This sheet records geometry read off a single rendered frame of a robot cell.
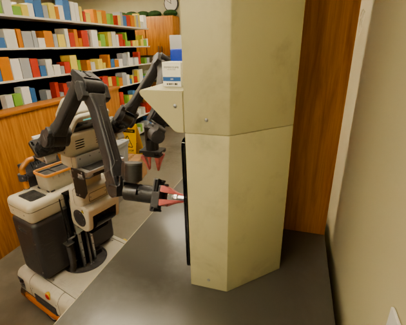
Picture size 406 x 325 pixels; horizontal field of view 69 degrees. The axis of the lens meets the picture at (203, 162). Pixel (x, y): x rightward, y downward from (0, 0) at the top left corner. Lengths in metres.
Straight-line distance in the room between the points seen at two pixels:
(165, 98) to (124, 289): 0.57
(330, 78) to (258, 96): 0.36
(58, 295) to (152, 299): 1.18
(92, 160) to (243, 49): 1.17
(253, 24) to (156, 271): 0.76
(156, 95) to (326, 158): 0.63
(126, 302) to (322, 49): 0.93
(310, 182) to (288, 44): 0.54
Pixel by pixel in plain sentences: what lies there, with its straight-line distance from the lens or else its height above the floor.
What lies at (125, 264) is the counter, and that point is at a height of 0.94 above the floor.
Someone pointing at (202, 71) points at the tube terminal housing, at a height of 1.55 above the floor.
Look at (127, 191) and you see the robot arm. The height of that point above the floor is 1.18.
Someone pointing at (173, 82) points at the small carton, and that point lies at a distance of 0.79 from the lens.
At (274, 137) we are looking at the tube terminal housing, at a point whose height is 1.39.
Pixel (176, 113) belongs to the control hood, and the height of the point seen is 1.46.
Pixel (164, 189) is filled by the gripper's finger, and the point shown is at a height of 1.20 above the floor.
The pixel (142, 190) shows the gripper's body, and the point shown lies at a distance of 0.94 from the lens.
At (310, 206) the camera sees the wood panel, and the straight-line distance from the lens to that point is 1.16.
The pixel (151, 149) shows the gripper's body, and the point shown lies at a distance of 1.29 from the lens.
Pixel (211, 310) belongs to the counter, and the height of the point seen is 0.94.
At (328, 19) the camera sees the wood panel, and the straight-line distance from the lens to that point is 1.02.
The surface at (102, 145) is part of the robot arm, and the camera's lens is 1.07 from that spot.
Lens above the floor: 1.61
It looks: 22 degrees down
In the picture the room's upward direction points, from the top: 1 degrees counter-clockwise
